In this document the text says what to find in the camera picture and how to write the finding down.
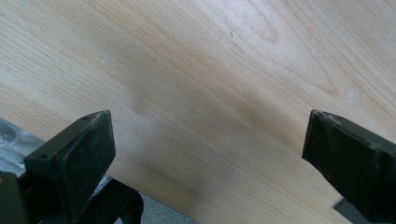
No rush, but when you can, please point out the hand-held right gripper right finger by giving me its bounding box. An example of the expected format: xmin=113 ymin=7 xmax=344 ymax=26
xmin=301 ymin=108 xmax=396 ymax=224

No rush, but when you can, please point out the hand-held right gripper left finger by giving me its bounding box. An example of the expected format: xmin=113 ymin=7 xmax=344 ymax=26
xmin=22 ymin=109 xmax=117 ymax=224

